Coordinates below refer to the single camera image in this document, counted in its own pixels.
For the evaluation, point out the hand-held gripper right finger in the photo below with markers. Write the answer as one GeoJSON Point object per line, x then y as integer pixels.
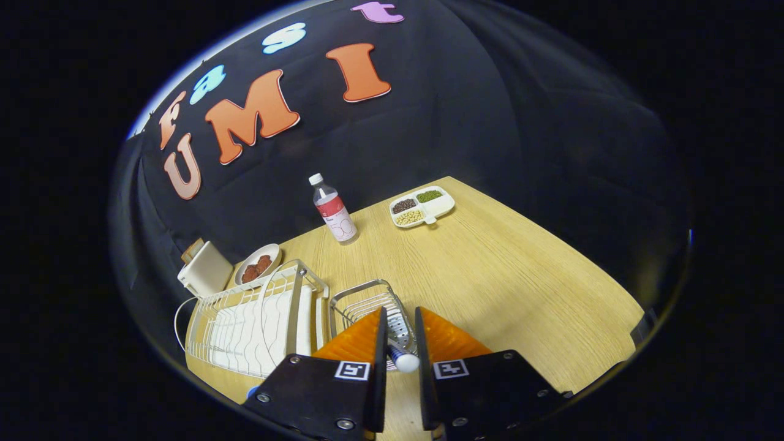
{"type": "Point", "coordinates": [424, 361]}

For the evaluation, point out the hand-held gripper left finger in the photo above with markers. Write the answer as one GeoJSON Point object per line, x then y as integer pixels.
{"type": "Point", "coordinates": [318, 392]}

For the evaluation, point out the metal basket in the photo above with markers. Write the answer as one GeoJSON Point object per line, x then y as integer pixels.
{"type": "Point", "coordinates": [398, 324]}

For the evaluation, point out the beige oval dish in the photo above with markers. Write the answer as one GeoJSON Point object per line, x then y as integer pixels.
{"type": "Point", "coordinates": [274, 251]}

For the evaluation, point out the white drain tray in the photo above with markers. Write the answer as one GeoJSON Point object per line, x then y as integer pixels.
{"type": "Point", "coordinates": [245, 331]}

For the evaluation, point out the brown meat piece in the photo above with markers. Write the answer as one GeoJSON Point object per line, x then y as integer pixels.
{"type": "Point", "coordinates": [250, 274]}
{"type": "Point", "coordinates": [263, 264]}

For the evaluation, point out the yellow soybeans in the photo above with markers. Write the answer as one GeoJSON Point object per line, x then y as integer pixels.
{"type": "Point", "coordinates": [409, 217]}

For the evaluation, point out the white divided tray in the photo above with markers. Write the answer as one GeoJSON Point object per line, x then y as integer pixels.
{"type": "Point", "coordinates": [442, 207]}

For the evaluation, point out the dark red beans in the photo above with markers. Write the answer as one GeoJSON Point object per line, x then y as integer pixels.
{"type": "Point", "coordinates": [404, 206]}

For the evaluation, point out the white toaster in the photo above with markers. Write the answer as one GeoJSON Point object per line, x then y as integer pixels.
{"type": "Point", "coordinates": [205, 272]}

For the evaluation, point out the green beans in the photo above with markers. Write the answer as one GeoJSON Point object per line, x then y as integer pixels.
{"type": "Point", "coordinates": [429, 196]}

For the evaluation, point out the clear bottle with red label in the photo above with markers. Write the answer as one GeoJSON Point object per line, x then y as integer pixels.
{"type": "Point", "coordinates": [337, 220]}

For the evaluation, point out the brown toast slice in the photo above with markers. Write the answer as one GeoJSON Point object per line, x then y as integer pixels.
{"type": "Point", "coordinates": [193, 248]}

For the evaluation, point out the black backdrop cloth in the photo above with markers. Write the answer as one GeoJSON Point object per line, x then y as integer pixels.
{"type": "Point", "coordinates": [429, 122]}

